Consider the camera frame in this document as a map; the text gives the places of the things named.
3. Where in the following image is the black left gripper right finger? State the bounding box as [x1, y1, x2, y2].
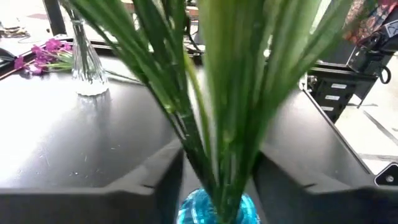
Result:
[253, 145, 398, 224]

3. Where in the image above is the black table edge clamp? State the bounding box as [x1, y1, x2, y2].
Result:
[0, 48, 16, 68]

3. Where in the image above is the blue glass vase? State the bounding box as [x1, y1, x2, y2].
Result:
[176, 187, 261, 224]

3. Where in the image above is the colourful patterned cloth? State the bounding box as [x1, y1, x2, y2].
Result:
[341, 0, 393, 44]

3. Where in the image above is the tall fluted clear glass vase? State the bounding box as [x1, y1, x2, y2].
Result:
[70, 18, 109, 96]

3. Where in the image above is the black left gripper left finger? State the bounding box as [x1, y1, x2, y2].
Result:
[0, 139, 185, 224]

